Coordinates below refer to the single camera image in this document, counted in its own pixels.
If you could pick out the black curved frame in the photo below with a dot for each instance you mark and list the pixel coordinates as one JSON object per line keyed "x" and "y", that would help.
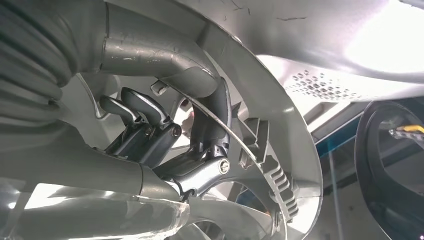
{"x": 371, "y": 185}

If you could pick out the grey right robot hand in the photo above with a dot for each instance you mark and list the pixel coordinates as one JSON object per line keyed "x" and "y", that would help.
{"x": 99, "y": 165}

